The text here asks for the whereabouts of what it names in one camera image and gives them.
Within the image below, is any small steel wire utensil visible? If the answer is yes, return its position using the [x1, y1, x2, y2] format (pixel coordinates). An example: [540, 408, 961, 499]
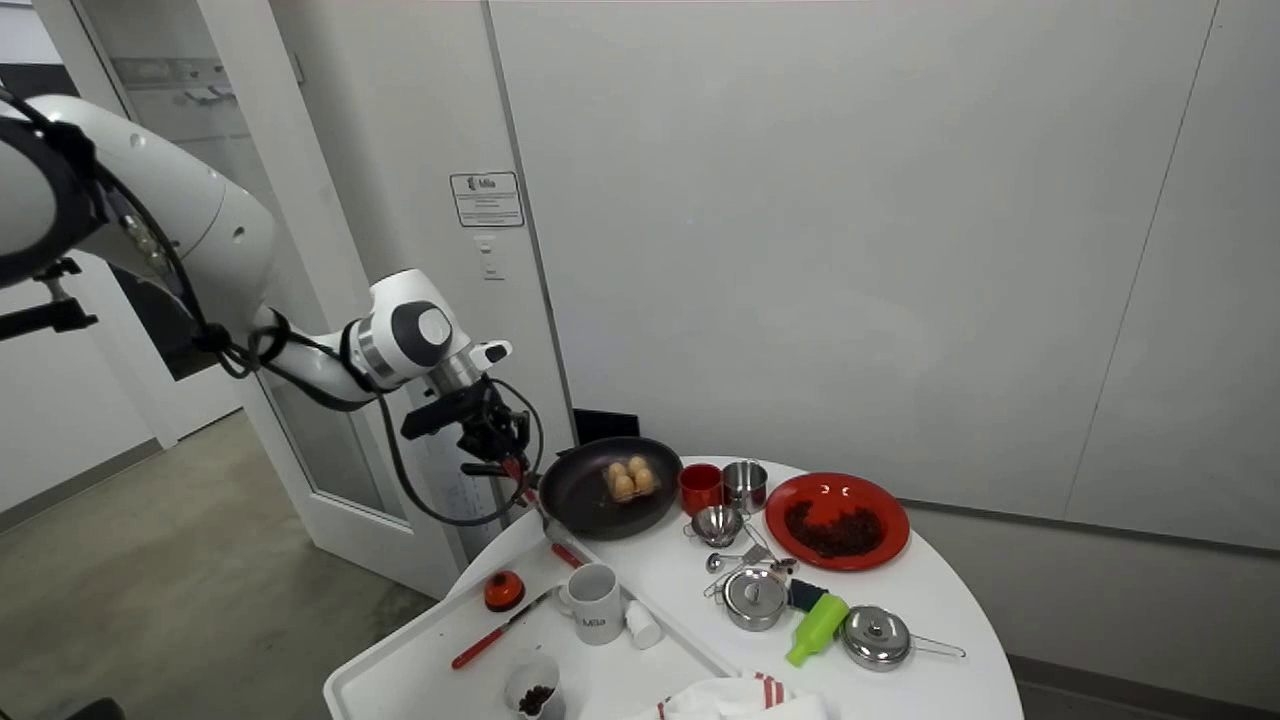
[737, 540, 801, 583]

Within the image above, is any glass jar with beans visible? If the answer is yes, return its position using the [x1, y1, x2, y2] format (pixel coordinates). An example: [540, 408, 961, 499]
[500, 650, 577, 720]

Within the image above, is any small white block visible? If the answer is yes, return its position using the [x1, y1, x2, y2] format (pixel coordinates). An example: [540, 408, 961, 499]
[620, 599, 666, 658]

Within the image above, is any black wall socket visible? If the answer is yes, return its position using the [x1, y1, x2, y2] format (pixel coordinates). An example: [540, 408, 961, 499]
[569, 405, 642, 449]

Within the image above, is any packet of small potatoes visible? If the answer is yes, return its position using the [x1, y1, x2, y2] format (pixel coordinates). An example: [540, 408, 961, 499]
[599, 451, 658, 510]

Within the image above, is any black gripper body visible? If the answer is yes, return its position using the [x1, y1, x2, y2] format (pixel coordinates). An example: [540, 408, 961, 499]
[455, 376, 531, 463]

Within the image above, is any red handled spoon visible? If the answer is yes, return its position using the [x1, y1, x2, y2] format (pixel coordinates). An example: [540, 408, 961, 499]
[500, 451, 551, 530]

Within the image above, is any metal ladle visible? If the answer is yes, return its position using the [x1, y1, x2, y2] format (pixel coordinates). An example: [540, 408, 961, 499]
[717, 565, 797, 637]

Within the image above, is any white plastic tray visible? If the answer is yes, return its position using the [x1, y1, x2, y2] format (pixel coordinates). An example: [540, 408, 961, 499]
[319, 510, 744, 720]

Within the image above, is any small steel bowl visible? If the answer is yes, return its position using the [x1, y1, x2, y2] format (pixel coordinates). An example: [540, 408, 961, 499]
[689, 499, 748, 552]

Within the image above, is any red plate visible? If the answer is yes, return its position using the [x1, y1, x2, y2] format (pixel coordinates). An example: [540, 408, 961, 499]
[759, 470, 914, 578]

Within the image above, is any red handled knife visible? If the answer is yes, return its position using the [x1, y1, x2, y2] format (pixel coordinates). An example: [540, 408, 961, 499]
[448, 582, 569, 677]

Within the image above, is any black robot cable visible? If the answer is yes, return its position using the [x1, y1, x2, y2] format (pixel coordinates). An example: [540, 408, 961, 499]
[77, 133, 547, 532]

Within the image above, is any pile of coffee beans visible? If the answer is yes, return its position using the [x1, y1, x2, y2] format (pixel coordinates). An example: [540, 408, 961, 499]
[786, 506, 888, 560]

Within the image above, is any black frying pan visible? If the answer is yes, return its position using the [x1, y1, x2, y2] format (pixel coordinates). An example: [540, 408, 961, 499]
[536, 431, 689, 545]

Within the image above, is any steel cup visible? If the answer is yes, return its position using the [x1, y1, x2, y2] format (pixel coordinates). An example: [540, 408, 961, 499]
[721, 458, 772, 515]

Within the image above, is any white red striped towel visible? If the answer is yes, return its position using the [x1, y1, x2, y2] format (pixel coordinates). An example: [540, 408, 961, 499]
[650, 669, 832, 720]

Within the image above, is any red cup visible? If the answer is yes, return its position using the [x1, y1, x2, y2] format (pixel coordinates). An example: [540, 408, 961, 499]
[675, 460, 732, 522]

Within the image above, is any white door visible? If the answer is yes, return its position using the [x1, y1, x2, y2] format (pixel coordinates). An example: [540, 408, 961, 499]
[36, 0, 577, 599]

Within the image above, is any grey mug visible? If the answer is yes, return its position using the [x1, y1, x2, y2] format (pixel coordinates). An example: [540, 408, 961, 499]
[551, 560, 630, 650]

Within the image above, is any white wall sign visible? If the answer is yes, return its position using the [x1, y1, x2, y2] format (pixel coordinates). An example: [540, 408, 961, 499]
[445, 167, 527, 234]

